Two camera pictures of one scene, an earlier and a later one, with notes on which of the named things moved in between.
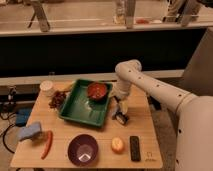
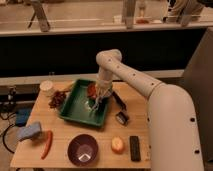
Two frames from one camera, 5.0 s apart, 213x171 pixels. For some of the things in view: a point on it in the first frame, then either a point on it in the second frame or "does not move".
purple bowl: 82,150 does not move
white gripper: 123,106 -> 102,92
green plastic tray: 81,108 does not move
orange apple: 117,145 does not move
